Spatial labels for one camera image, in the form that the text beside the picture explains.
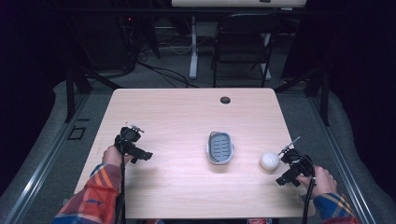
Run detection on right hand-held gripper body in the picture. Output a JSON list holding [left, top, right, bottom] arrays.
[[275, 147, 316, 188]]

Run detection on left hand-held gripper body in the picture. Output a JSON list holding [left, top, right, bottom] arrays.
[[113, 125, 154, 165]]

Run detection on white round soap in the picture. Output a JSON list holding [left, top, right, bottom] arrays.
[[260, 151, 281, 172]]

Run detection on grey soap dish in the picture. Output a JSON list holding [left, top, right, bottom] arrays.
[[206, 131, 235, 165]]

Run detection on person's left hand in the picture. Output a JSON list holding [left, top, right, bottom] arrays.
[[101, 145, 134, 169]]

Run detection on person's right hand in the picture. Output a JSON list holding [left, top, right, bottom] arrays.
[[295, 164, 338, 201]]

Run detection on black metal stand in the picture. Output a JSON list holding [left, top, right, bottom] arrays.
[[64, 61, 123, 123], [273, 66, 332, 127]]

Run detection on person's red patterned lap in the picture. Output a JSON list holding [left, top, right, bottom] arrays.
[[247, 217, 274, 224]]

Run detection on white desk leg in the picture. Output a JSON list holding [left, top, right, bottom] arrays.
[[189, 15, 201, 80]]

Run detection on black folding chair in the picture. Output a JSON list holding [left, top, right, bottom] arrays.
[[211, 12, 284, 89]]

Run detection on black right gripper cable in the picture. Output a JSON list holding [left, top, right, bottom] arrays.
[[300, 155, 318, 224]]

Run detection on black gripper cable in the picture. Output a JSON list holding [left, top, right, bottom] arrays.
[[300, 155, 318, 224], [114, 146, 128, 224]]

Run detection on aluminium floor rail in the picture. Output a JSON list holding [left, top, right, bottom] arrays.
[[305, 92, 378, 224], [2, 92, 92, 224]]

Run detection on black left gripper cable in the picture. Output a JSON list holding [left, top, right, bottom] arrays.
[[114, 146, 128, 224]]

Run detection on black floor cables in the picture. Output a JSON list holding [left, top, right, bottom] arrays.
[[135, 36, 201, 90]]

